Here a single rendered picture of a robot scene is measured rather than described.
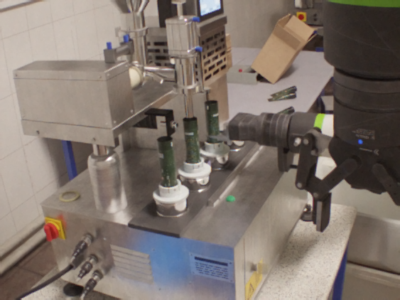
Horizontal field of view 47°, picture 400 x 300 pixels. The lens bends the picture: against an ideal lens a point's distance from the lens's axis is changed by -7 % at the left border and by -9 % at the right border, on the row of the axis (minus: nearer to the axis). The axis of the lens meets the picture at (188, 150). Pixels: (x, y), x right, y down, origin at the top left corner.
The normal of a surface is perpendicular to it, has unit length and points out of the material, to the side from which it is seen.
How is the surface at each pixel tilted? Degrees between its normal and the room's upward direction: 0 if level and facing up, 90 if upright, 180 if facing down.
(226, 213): 0
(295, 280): 0
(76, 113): 90
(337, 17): 90
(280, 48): 90
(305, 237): 0
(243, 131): 90
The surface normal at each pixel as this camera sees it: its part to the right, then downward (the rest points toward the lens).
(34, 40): 0.89, 0.11
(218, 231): -0.08, -0.91
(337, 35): -0.89, 0.25
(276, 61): -0.44, 0.40
